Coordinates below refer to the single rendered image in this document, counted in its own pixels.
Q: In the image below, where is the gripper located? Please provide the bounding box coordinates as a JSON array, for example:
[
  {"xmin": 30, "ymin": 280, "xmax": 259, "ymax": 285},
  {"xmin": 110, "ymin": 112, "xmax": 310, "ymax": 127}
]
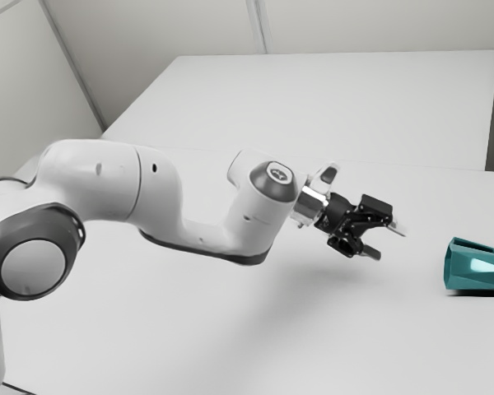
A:
[{"xmin": 315, "ymin": 193, "xmax": 408, "ymax": 262}]

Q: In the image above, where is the teal faceted mug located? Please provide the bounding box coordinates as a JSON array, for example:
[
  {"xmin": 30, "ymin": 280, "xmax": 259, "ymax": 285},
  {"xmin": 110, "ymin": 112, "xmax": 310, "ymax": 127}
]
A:
[{"xmin": 443, "ymin": 236, "xmax": 494, "ymax": 293}]

